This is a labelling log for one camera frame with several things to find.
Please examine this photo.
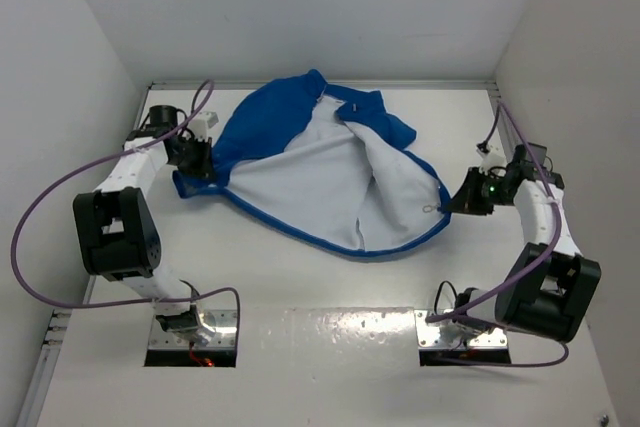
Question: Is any blue zip-up vest jacket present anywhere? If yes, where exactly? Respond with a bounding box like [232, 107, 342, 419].
[173, 70, 450, 258]

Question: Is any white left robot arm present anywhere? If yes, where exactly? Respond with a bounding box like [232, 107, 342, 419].
[73, 105, 218, 343]

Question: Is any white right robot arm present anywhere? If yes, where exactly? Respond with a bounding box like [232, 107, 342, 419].
[445, 142, 601, 343]

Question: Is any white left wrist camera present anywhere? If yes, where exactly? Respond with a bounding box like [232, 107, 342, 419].
[188, 111, 219, 141]

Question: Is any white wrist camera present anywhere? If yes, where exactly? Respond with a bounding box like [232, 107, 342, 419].
[476, 143, 507, 175]
[188, 111, 219, 141]

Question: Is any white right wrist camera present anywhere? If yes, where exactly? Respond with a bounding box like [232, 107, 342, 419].
[476, 143, 507, 175]

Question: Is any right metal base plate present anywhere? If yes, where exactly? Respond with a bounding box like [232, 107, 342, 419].
[414, 310, 508, 351]

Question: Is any metal base plate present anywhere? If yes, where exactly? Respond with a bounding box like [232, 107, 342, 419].
[414, 310, 508, 351]
[148, 309, 238, 351]

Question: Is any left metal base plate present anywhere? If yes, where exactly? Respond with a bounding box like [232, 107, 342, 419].
[148, 309, 238, 351]

